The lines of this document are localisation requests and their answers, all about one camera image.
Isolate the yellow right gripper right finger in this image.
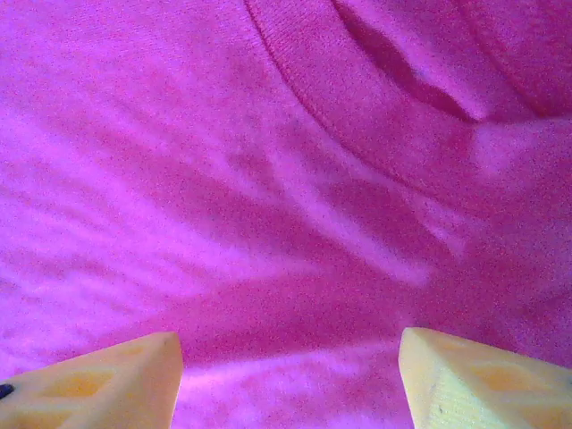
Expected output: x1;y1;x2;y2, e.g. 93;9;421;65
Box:
399;326;572;429

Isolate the red t-shirt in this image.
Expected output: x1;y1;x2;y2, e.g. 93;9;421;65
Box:
0;0;572;429

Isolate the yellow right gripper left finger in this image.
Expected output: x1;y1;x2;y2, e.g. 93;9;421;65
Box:
0;331;184;429

